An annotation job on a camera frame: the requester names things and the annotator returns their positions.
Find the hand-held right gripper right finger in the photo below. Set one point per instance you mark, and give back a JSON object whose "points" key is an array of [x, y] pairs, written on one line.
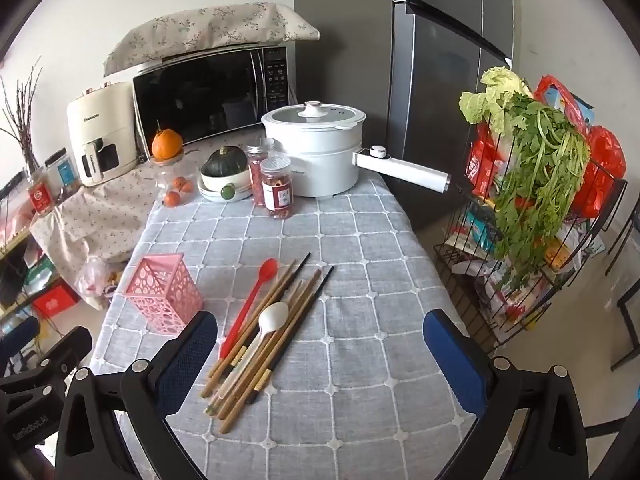
{"points": [[456, 365]]}

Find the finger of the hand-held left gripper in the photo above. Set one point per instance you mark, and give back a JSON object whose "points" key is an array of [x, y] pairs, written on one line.
{"points": [[19, 334], [65, 347]]}

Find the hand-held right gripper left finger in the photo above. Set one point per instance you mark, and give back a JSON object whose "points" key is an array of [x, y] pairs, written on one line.
{"points": [[186, 355]]}

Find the pink perforated utensil holder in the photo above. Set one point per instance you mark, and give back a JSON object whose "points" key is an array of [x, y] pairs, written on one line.
{"points": [[165, 300]]}

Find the red silicone spoon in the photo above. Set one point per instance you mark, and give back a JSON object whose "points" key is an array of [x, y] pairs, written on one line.
{"points": [[250, 305]]}

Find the pile of wooden chopsticks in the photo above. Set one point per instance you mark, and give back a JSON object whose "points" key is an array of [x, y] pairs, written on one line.
{"points": [[272, 356]]}

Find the white plastic spoon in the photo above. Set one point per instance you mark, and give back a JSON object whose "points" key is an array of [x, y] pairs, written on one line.
{"points": [[274, 317]]}

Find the red box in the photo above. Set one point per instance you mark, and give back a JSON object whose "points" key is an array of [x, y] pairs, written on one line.
{"points": [[52, 302]]}

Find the clear plastic bag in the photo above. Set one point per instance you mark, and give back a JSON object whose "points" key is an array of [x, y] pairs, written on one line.
{"points": [[97, 275]]}

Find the wooden shelf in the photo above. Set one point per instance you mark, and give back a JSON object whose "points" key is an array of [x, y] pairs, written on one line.
{"points": [[20, 242]]}

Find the grey checked tablecloth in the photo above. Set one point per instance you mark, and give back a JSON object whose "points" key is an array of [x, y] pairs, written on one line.
{"points": [[375, 260]]}

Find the red label glass jar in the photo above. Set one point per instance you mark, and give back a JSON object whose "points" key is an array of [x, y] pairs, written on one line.
{"points": [[42, 197]]}

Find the small floral tablecloth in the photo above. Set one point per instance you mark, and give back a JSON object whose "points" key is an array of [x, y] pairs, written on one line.
{"points": [[100, 210]]}

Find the blue label clear container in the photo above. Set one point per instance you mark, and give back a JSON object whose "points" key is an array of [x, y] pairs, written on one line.
{"points": [[65, 172]]}

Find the white bowl with green knob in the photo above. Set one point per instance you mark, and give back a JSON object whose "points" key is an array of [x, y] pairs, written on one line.
{"points": [[210, 186]]}

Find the red label spice jar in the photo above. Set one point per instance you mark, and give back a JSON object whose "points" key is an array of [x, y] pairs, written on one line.
{"points": [[277, 195]]}

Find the spice jar of red berries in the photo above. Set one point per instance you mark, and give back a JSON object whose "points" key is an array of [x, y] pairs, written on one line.
{"points": [[256, 175]]}

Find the dark green kabocha squash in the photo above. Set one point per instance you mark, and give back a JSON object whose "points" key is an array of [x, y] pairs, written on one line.
{"points": [[225, 162]]}

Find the red snack packet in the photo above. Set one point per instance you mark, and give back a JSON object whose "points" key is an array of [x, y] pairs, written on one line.
{"points": [[480, 165]]}

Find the dried branches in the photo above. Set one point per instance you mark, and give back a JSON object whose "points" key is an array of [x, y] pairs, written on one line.
{"points": [[27, 125]]}

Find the bunch of green celery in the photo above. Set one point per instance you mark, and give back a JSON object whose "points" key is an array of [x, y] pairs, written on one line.
{"points": [[535, 170]]}

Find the large orange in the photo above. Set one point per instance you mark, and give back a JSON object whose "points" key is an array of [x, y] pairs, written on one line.
{"points": [[166, 145]]}

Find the white electric cooking pot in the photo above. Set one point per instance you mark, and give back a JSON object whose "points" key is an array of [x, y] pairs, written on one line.
{"points": [[320, 165]]}

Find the cream air fryer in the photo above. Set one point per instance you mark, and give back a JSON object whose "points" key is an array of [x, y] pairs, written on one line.
{"points": [[107, 115]]}

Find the red plastic bag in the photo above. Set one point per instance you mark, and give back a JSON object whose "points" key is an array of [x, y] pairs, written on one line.
{"points": [[605, 160]]}

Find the black microwave oven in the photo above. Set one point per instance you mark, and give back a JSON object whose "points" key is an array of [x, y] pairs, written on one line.
{"points": [[200, 95]]}

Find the napa cabbage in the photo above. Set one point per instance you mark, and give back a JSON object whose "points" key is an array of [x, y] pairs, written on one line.
{"points": [[492, 95]]}

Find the grey refrigerator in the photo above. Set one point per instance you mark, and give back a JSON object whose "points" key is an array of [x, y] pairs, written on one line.
{"points": [[435, 85]]}

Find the red bag with blue box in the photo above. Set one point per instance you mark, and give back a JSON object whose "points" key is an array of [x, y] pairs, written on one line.
{"points": [[550, 85]]}

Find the floral cloth cover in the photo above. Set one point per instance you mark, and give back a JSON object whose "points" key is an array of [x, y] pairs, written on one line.
{"points": [[210, 25]]}

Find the black metal frame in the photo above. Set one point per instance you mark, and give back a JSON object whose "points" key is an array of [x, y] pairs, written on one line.
{"points": [[616, 335]]}

